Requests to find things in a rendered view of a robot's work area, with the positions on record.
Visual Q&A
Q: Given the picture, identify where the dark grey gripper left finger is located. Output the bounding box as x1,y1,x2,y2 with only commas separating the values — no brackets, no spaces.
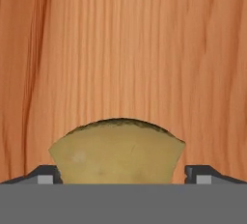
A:
0,164,64,185

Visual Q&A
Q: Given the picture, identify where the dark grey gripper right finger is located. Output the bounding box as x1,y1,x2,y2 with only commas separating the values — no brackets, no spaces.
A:
184,164,247,185

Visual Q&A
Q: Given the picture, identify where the yellow sponge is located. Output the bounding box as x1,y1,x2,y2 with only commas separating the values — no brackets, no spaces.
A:
48,117,186,185

